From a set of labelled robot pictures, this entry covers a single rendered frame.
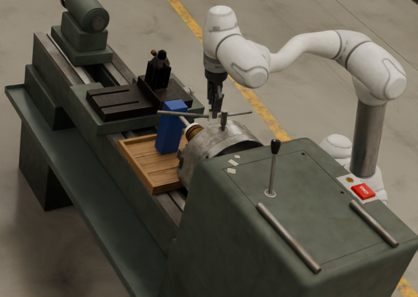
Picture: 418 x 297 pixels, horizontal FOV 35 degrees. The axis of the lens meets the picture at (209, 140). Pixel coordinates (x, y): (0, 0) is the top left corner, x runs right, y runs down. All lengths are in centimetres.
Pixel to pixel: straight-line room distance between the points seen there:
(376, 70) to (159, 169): 93
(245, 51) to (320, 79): 364
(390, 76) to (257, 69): 54
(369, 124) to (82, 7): 147
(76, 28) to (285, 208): 157
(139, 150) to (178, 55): 264
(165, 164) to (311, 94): 275
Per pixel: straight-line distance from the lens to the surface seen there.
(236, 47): 195
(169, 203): 254
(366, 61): 230
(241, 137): 232
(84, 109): 286
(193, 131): 251
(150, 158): 270
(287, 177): 218
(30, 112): 346
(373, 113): 241
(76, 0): 326
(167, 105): 262
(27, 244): 352
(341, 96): 541
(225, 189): 206
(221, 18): 201
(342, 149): 277
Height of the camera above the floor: 253
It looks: 35 degrees down
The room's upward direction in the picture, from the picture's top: 15 degrees clockwise
